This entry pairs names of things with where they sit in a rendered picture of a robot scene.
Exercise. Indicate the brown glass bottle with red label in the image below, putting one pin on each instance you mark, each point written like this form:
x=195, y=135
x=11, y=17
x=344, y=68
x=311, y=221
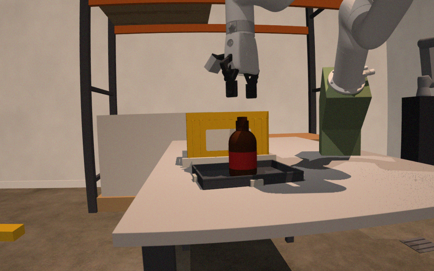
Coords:
x=242, y=150

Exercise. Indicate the yellow divided crate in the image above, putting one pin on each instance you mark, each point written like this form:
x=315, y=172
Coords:
x=208, y=133

